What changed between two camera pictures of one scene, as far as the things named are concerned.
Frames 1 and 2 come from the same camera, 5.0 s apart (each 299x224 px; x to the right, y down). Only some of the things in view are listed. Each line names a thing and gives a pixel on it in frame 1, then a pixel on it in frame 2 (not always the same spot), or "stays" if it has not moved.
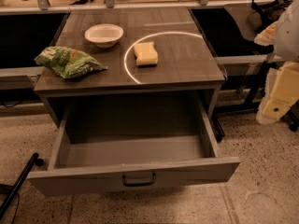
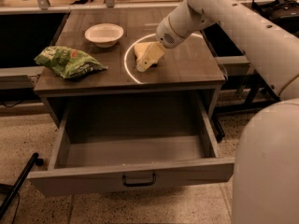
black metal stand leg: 13,189 stays
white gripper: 288,36 to 165,35
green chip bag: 66,62 stays
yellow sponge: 146,53 stays
